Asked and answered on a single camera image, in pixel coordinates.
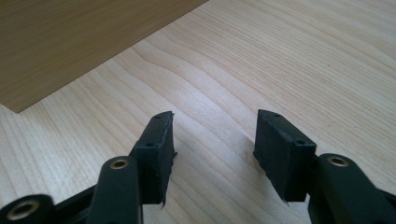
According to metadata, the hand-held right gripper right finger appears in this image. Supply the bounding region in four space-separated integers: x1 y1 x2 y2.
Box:
252 109 318 207

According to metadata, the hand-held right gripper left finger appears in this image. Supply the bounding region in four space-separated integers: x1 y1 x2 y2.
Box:
129 110 177 208

